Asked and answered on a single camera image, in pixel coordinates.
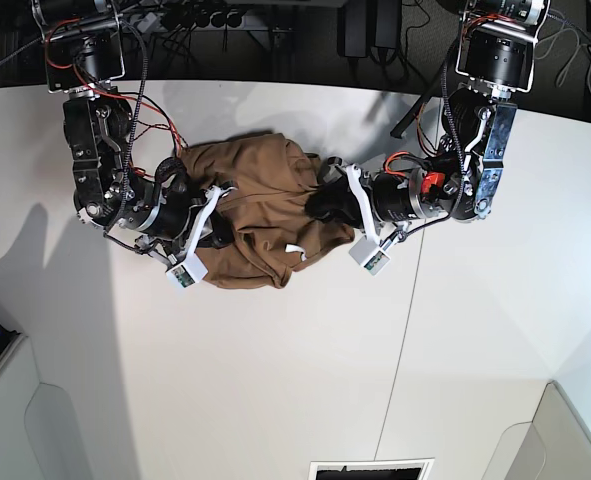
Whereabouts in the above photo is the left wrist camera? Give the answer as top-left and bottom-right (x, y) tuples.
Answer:
(349, 237), (390, 276)

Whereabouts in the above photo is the black power adapter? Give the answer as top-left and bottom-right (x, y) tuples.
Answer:
(337, 0), (402, 59)

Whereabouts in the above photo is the white power strip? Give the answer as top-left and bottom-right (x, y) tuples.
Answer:
(123, 11), (161, 36)

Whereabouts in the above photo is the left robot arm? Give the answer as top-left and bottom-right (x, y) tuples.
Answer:
(305, 1), (550, 248)

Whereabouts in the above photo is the white framed floor vent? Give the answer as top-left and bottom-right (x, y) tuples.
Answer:
(307, 458), (435, 480)

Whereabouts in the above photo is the brown t-shirt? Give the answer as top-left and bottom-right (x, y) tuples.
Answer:
(181, 134), (355, 289)

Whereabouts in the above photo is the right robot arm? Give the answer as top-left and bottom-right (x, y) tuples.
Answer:
(31, 1), (234, 266)

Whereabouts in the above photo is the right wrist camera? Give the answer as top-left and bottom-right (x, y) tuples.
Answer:
(166, 255), (208, 289)

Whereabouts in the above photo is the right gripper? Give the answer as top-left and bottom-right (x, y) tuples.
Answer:
(104, 184), (238, 265)

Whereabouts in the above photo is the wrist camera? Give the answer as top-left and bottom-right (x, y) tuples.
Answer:
(166, 255), (208, 289)
(349, 237), (390, 276)

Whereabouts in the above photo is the white coiled cable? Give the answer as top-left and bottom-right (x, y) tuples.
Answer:
(534, 9), (591, 89)

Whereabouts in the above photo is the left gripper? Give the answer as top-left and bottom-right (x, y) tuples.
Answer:
(305, 157), (428, 248)

